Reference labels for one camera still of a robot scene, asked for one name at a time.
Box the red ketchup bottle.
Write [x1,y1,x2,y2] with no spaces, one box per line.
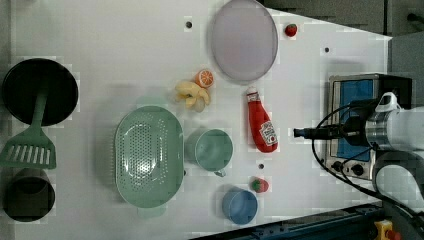
[246,87,278,153]

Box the red strawberry near plate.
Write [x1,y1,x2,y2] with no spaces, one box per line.
[284,24,297,37]

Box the yellow red emergency button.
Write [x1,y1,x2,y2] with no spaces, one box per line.
[374,220,402,240]

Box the black cylinder cup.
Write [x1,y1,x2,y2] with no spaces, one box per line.
[3,168,56,222]

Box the black toaster oven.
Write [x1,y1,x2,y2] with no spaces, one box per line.
[324,74,412,180]

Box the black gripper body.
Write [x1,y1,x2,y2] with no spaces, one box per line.
[340,99,378,146]

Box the blue cup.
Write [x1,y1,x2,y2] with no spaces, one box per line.
[222,187,258,225]

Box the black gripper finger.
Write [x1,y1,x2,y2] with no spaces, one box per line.
[293,127,343,140]

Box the green metal mug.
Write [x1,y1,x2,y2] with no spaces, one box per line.
[185,128,233,177]

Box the green spatula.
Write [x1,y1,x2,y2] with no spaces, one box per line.
[0,90,56,169]

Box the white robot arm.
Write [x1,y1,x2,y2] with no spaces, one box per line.
[293,92,423,214]

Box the orange slice toy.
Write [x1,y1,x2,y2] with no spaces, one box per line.
[194,69,214,88]

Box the red strawberry near cup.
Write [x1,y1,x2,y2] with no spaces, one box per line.
[250,178,269,193]

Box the blue table frame rail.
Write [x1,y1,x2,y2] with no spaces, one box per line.
[196,203,424,240]

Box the black round pan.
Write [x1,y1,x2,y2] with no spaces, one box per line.
[2,58,79,126]

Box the grey oval plate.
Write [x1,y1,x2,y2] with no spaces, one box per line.
[211,0,278,81]

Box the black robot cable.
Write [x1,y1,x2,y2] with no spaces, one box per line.
[311,103,424,228]

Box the peeled banana toy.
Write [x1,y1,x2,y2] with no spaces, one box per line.
[175,81,211,112]

